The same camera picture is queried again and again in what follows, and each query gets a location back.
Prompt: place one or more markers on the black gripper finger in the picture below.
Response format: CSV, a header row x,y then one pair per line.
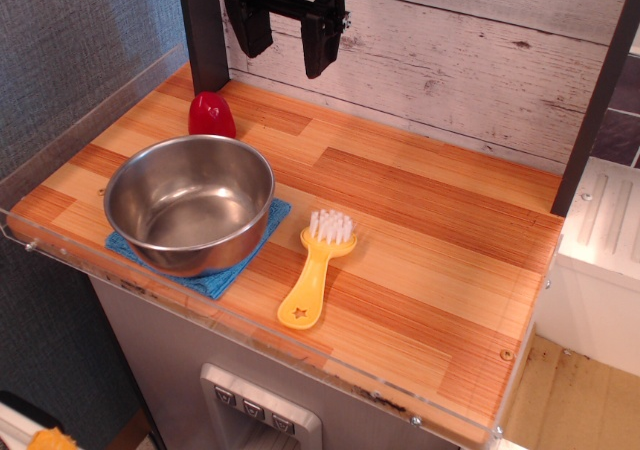
x,y
320,40
251,26

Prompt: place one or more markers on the yellow dish brush white bristles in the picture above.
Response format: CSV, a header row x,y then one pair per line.
x,y
329,234

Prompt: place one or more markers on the stainless steel pot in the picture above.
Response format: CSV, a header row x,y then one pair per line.
x,y
192,205

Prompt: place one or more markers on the red toy pepper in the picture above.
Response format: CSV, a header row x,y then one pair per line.
x,y
210,114

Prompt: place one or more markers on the blue cloth mat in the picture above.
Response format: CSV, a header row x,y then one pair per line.
x,y
214,284

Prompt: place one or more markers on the grey dispenser button panel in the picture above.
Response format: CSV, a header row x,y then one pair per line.
x,y
247,416

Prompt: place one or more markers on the white toy sink unit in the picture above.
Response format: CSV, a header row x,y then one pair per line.
x,y
590,303

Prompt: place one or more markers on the yellow object bottom left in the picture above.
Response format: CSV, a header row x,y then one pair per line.
x,y
51,439

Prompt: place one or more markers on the dark left shelf post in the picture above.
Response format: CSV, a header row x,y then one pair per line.
x,y
206,44

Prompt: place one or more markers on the dark shelf post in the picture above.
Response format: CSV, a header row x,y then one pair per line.
x,y
610,72
206,44

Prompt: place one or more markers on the dark right shelf post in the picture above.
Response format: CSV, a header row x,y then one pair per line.
x,y
610,72

